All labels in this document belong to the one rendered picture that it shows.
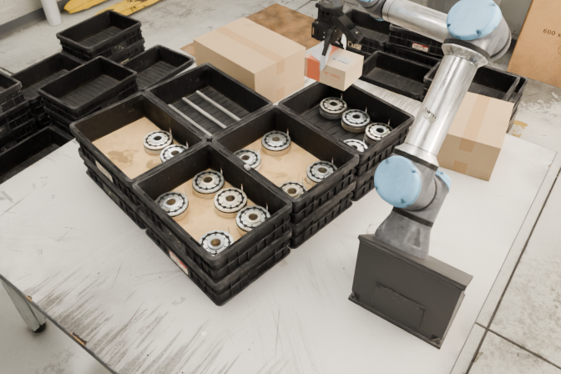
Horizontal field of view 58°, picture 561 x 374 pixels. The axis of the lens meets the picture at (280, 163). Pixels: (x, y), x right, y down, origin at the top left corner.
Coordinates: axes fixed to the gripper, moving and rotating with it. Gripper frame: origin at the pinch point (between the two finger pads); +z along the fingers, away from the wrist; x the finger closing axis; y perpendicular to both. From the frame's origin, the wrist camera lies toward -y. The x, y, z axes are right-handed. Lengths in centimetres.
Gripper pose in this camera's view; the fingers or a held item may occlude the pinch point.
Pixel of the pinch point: (333, 62)
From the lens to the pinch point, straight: 176.7
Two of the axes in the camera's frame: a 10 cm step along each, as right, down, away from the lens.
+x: -5.8, 5.4, -6.0
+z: 0.0, 7.5, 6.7
